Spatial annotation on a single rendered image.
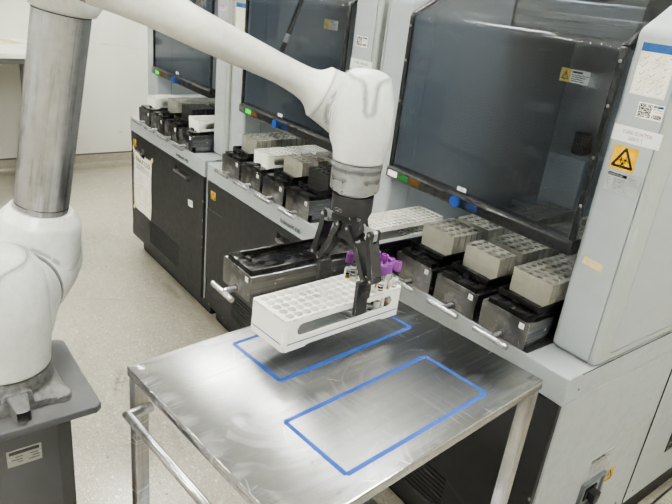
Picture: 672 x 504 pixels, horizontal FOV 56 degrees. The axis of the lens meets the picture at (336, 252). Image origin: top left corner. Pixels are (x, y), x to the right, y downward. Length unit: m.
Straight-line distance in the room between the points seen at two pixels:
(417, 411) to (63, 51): 0.86
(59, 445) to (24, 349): 0.22
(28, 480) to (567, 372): 1.10
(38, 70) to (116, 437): 1.37
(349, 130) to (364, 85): 0.08
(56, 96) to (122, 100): 3.83
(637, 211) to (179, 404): 0.94
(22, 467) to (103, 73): 3.94
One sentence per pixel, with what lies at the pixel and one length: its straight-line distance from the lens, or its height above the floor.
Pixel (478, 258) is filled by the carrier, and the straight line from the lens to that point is 1.62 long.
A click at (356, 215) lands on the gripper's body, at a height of 1.08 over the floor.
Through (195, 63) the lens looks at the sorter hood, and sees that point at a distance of 2.83.
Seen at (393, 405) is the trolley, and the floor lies 0.82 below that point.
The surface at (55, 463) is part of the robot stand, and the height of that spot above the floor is 0.57.
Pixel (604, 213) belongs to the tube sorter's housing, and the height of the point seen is 1.07.
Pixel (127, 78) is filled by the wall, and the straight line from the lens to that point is 5.06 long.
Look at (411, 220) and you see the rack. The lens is 1.79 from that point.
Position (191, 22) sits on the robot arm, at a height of 1.37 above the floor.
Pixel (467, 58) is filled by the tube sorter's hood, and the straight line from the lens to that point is 1.61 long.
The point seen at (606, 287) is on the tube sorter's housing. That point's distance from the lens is 1.45.
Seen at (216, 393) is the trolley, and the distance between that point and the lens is 1.06.
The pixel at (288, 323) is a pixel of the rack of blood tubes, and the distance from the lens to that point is 1.07.
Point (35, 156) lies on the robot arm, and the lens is 1.28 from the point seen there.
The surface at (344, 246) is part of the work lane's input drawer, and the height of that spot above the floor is 0.80.
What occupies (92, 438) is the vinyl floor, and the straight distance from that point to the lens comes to 2.29.
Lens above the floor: 1.45
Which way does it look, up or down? 23 degrees down
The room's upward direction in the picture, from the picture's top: 7 degrees clockwise
